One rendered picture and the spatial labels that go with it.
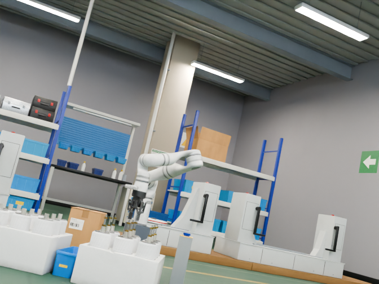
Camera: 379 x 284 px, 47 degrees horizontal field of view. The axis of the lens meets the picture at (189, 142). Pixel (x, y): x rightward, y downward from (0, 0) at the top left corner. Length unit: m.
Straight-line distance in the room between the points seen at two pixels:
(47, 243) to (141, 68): 9.32
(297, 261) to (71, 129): 4.74
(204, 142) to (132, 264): 5.61
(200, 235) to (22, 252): 2.64
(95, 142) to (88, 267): 6.20
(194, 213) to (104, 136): 3.96
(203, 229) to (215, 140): 3.25
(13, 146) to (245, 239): 2.59
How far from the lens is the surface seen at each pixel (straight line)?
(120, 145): 8.41
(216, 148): 7.75
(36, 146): 6.81
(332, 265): 5.70
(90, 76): 10.94
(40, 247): 2.28
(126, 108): 11.03
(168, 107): 8.98
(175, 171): 2.60
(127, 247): 2.21
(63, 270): 2.34
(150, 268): 2.16
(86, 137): 8.26
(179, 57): 9.28
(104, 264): 2.20
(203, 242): 4.67
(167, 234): 4.49
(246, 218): 4.97
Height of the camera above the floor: 0.42
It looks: 9 degrees up
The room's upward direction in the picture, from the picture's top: 12 degrees clockwise
